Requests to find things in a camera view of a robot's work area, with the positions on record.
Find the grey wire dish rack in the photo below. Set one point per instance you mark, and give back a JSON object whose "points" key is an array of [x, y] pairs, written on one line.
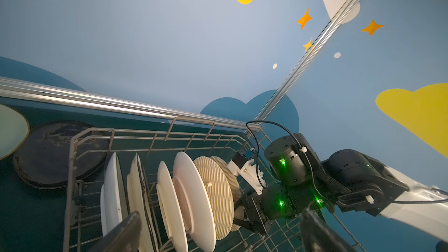
{"points": [[82, 225]]}

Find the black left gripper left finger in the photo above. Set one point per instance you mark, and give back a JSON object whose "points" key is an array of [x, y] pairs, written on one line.
{"points": [[125, 237]]}

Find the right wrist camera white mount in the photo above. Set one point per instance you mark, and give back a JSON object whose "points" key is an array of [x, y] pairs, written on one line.
{"points": [[240, 165]]}

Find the yellow woven plate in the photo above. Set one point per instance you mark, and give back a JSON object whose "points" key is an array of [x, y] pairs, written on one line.
{"points": [[239, 213]]}

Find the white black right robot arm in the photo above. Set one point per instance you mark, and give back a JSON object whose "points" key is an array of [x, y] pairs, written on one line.
{"points": [[348, 180]]}

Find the right diagonal aluminium post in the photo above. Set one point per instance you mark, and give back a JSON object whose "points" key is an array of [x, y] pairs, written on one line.
{"points": [[308, 57]]}

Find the orange woven plate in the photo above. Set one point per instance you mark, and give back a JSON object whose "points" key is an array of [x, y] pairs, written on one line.
{"points": [[216, 181]]}

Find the pale green floral plate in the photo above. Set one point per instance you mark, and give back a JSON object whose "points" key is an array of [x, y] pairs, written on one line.
{"points": [[14, 130]]}

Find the cream plate floral rim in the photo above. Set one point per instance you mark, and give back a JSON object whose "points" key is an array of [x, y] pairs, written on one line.
{"points": [[138, 201]]}

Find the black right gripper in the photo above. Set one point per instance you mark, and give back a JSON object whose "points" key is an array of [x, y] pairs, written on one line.
{"points": [[260, 211]]}

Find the dark black plate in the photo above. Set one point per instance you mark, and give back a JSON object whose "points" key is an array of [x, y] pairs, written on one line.
{"points": [[42, 160]]}

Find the horizontal aluminium frame bar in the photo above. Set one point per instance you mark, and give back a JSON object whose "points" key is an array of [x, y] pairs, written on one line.
{"points": [[23, 90]]}

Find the white plate black emblem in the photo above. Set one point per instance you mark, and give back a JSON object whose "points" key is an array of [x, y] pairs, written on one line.
{"points": [[113, 206]]}

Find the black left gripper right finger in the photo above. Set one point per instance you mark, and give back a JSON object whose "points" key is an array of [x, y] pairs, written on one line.
{"points": [[317, 236]]}

